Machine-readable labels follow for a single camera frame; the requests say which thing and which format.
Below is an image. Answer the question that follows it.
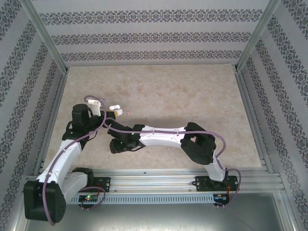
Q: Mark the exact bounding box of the small circuit board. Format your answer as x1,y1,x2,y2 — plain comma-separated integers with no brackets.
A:
78,194,97,203
213,193,231,202

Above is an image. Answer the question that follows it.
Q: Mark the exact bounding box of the grey metal sheet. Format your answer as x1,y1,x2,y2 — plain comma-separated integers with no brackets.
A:
24,191,295,231

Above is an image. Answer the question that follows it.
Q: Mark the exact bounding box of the aluminium side rail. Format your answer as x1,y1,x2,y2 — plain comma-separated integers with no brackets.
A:
33,69,70,175
232,69,274,173

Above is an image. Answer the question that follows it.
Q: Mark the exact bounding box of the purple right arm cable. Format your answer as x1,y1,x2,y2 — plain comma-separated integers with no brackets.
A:
105,116,242,207

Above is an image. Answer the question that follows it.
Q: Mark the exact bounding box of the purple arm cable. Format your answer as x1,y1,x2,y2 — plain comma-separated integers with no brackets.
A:
42,95,114,227
105,116,242,207

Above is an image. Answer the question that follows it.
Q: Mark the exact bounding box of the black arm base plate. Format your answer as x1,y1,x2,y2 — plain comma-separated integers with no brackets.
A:
92,177,112,193
194,175,242,191

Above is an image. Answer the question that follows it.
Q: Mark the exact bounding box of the slotted grey cable tray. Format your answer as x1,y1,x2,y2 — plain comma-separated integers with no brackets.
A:
68,193,216,205

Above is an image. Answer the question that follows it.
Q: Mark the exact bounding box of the aluminium frame post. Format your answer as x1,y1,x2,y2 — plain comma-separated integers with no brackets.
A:
23,0,70,73
235,0,289,73

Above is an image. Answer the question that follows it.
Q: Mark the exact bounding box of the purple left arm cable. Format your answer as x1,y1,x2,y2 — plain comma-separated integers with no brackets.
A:
42,95,114,227

